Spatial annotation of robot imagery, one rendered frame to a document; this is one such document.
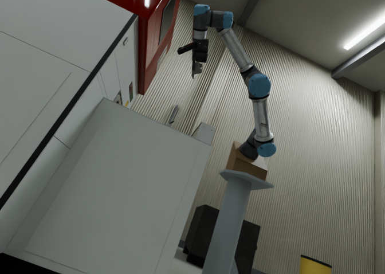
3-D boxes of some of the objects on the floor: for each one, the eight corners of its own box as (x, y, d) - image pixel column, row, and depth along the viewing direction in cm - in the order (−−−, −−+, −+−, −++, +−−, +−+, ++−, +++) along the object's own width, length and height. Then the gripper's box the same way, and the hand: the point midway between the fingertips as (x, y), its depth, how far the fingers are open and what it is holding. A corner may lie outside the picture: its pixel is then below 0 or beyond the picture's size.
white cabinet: (-15, 277, 75) (103, 97, 107) (67, 238, 163) (118, 145, 195) (151, 335, 80) (215, 147, 113) (144, 266, 168) (181, 172, 201)
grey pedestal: (243, 319, 138) (268, 198, 171) (286, 366, 98) (307, 196, 131) (173, 293, 134) (212, 173, 167) (187, 331, 94) (235, 164, 126)
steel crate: (226, 268, 351) (237, 223, 380) (252, 290, 254) (264, 227, 283) (178, 249, 350) (193, 206, 379) (186, 263, 253) (205, 203, 282)
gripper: (208, 42, 104) (204, 82, 117) (208, 36, 115) (204, 72, 128) (191, 41, 104) (189, 81, 117) (193, 34, 115) (190, 71, 128)
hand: (192, 74), depth 122 cm, fingers open, 7 cm apart
